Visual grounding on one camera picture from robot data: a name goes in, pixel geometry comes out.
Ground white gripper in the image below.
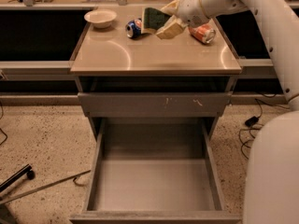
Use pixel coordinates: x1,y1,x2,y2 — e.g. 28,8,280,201
156,0,210,39

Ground green yellow sponge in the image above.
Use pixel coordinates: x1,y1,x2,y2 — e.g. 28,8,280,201
141,7,170,34

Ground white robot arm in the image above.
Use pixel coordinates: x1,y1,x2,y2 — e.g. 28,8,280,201
162,0,299,224

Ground grey drawer cabinet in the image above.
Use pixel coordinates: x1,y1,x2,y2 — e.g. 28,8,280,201
71,5,241,133

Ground closed grey top drawer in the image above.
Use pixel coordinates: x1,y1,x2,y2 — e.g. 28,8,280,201
78,92,231,118

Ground open middle drawer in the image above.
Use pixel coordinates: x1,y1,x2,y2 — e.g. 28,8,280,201
70,119,240,224

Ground orange soda can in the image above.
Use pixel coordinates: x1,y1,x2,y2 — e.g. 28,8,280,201
189,23,216,44

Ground blue soda can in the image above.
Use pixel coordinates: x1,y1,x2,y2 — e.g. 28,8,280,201
125,18,142,38

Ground white ceramic bowl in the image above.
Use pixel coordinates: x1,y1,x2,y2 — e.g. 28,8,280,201
84,9,117,29

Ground thin metal rod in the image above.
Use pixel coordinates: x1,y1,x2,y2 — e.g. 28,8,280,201
0,170,91,205

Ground black stand with caster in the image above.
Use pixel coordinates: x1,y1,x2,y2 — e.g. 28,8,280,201
0,164,36,192

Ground black power adapter cable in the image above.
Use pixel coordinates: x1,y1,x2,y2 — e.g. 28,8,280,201
237,91,291,161

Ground black cable at left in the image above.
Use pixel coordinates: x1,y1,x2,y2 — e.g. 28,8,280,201
0,103,8,147

